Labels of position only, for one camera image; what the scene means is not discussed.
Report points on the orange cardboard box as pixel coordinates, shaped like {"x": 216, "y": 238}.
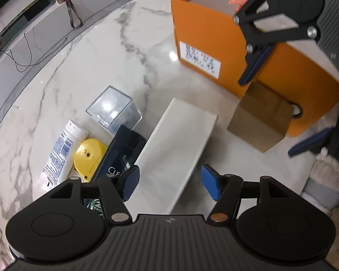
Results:
{"x": 209, "y": 28}

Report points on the clear plastic box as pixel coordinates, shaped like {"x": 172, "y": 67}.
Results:
{"x": 113, "y": 107}

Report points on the yellow tape measure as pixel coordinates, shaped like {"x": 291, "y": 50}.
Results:
{"x": 87, "y": 155}

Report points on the dark shampoo bottle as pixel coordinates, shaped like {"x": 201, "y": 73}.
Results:
{"x": 121, "y": 146}

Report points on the white tv console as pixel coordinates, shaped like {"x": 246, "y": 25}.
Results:
{"x": 45, "y": 28}

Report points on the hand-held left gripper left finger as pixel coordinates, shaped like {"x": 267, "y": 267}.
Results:
{"x": 131, "y": 182}

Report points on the brown cardboard box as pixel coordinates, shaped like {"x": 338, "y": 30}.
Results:
{"x": 257, "y": 118}

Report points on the long white box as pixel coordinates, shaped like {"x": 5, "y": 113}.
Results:
{"x": 178, "y": 146}

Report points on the pink pump bottle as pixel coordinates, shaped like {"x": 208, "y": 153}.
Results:
{"x": 237, "y": 1}

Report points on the white squeeze tube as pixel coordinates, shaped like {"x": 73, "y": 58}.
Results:
{"x": 60, "y": 152}

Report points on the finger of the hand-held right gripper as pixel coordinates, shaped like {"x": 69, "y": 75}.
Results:
{"x": 255, "y": 65}
{"x": 310, "y": 142}

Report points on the grey fluffy slipper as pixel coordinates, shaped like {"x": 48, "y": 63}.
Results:
{"x": 325, "y": 192}

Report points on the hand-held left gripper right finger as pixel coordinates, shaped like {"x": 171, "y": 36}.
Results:
{"x": 210, "y": 182}

